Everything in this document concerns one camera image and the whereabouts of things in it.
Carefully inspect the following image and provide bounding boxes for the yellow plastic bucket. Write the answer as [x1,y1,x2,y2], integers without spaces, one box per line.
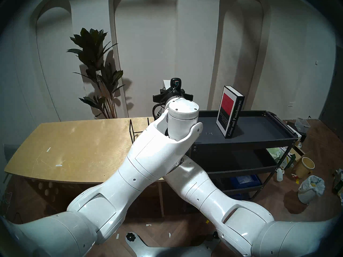
[294,156,315,179]

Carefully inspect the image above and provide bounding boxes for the blue plastic bin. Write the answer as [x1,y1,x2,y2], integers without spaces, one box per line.
[232,175,262,189]

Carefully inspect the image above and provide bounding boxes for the black metal utility cart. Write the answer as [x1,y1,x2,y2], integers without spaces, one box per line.
[185,110,299,203]

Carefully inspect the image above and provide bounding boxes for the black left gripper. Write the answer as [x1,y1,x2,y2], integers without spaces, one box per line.
[153,87,194,104]

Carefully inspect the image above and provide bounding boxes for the clear plastic storage box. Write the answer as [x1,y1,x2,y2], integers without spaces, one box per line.
[294,118,311,134]

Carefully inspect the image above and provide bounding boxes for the black Crime and Punishment book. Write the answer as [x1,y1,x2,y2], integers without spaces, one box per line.
[216,85,245,139]

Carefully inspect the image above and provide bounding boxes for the white rectangular box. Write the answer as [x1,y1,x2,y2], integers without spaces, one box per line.
[286,124,303,142]

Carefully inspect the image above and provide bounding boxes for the dark door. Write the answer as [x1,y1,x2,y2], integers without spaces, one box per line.
[318,45,343,134]

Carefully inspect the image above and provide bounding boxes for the light wooden table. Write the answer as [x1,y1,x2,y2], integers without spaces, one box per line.
[4,116,165,217]

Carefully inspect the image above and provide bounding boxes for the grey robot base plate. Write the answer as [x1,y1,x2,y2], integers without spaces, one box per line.
[125,231,220,257]

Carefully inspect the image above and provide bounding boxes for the open cardboard box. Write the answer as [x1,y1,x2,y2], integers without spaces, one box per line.
[289,146,306,163]

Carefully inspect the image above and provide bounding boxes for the white bagged trash bin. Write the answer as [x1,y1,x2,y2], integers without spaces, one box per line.
[298,175,326,205]

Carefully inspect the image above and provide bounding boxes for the small cluttered carton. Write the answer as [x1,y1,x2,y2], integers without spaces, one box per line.
[332,168,343,198]

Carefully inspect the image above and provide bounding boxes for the black wire book stand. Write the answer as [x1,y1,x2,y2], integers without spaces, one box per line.
[129,117,151,145]

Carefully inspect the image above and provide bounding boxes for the wooden panel with holes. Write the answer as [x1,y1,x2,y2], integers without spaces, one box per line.
[27,179,68,201]

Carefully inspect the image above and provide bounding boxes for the tall dark green potted plant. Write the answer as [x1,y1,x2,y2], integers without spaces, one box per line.
[66,28,126,119]

